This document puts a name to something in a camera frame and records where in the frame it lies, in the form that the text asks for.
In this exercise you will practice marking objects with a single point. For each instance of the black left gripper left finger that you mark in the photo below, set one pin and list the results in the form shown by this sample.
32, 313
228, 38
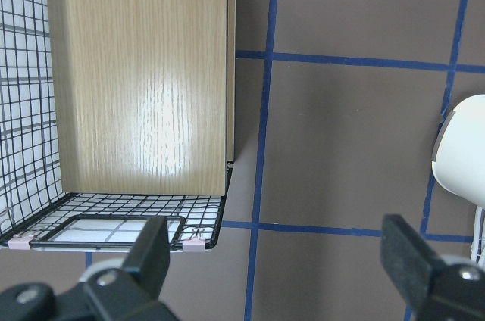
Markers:
149, 258

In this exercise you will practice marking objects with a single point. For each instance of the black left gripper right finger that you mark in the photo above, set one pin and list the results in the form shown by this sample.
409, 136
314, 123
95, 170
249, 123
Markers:
410, 263

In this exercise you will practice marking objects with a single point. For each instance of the white two-slot toaster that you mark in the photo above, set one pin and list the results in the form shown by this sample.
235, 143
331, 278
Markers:
458, 153

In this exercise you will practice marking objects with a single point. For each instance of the wire basket with wooden box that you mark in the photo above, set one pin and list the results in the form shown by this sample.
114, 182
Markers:
112, 112

